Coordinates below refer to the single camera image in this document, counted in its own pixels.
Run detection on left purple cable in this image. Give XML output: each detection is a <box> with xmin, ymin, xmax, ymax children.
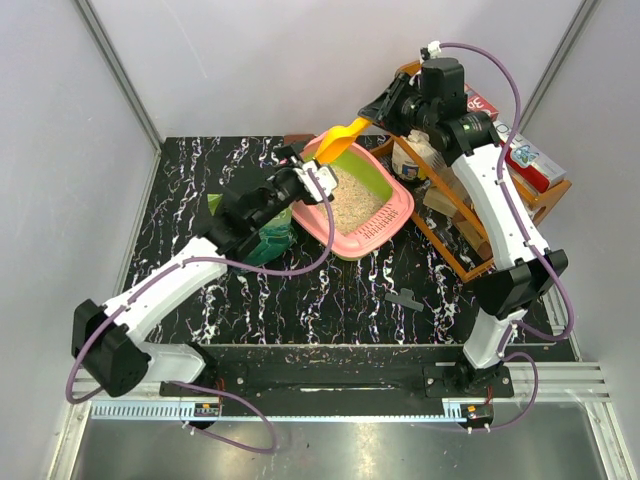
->
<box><xmin>65</xmin><ymin>166</ymin><xmax>336</xmax><ymax>454</ymax></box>

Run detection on yellow plastic litter scoop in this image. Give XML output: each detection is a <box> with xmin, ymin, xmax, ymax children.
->
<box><xmin>314</xmin><ymin>117</ymin><xmax>372</xmax><ymax>164</ymax></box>

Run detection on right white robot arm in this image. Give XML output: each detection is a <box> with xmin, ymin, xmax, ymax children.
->
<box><xmin>359</xmin><ymin>57</ymin><xmax>568</xmax><ymax>396</ymax></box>

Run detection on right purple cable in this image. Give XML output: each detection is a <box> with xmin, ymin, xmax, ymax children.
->
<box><xmin>439</xmin><ymin>41</ymin><xmax>577</xmax><ymax>434</ymax></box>

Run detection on purple cable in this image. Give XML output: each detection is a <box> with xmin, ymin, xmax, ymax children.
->
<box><xmin>65</xmin><ymin>166</ymin><xmax>336</xmax><ymax>454</ymax></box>
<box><xmin>439</xmin><ymin>41</ymin><xmax>577</xmax><ymax>434</ymax></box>

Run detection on brown rectangular block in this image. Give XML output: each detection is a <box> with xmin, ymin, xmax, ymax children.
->
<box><xmin>283</xmin><ymin>133</ymin><xmax>315</xmax><ymax>144</ymax></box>

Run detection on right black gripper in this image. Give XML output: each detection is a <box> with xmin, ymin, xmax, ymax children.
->
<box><xmin>358</xmin><ymin>72</ymin><xmax>436</xmax><ymax>138</ymax></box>

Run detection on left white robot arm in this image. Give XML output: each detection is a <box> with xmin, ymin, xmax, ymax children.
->
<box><xmin>66</xmin><ymin>145</ymin><xmax>338</xmax><ymax>404</ymax></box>

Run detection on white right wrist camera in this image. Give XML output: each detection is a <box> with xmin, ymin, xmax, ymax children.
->
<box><xmin>420</xmin><ymin>41</ymin><xmax>442</xmax><ymax>63</ymax></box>

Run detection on red white box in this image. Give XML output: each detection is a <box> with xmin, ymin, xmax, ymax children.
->
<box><xmin>464</xmin><ymin>84</ymin><xmax>499</xmax><ymax>121</ymax></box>
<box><xmin>505</xmin><ymin>133</ymin><xmax>566</xmax><ymax>193</ymax></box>

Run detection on red white box upper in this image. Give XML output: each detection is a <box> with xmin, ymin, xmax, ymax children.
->
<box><xmin>464</xmin><ymin>84</ymin><xmax>499</xmax><ymax>121</ymax></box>

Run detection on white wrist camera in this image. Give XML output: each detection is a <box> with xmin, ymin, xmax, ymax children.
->
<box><xmin>294</xmin><ymin>159</ymin><xmax>339</xmax><ymax>205</ymax></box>
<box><xmin>420</xmin><ymin>41</ymin><xmax>442</xmax><ymax>63</ymax></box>

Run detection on tan sponge block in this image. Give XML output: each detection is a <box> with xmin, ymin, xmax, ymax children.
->
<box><xmin>423</xmin><ymin>187</ymin><xmax>458</xmax><ymax>217</ymax></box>

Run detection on pink green litter box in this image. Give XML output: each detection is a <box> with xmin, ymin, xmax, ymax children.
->
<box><xmin>290</xmin><ymin>136</ymin><xmax>416</xmax><ymax>262</ymax></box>

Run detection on wooden two-tier shelf rack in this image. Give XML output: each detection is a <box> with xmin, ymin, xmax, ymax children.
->
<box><xmin>388</xmin><ymin>58</ymin><xmax>568</xmax><ymax>286</ymax></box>

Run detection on green cat litter bag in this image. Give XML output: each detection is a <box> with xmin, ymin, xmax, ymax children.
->
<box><xmin>205</xmin><ymin>191</ymin><xmax>296</xmax><ymax>267</ymax></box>

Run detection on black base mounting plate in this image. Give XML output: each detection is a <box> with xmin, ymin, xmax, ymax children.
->
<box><xmin>158</xmin><ymin>344</ymin><xmax>515</xmax><ymax>401</ymax></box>

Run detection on red white box lower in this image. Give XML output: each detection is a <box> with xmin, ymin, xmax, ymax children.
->
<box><xmin>505</xmin><ymin>133</ymin><xmax>566</xmax><ymax>193</ymax></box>

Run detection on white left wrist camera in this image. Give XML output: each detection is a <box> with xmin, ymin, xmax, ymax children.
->
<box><xmin>294</xmin><ymin>159</ymin><xmax>339</xmax><ymax>205</ymax></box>

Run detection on black bag clip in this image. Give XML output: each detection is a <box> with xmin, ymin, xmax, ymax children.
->
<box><xmin>385</xmin><ymin>288</ymin><xmax>424</xmax><ymax>312</ymax></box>

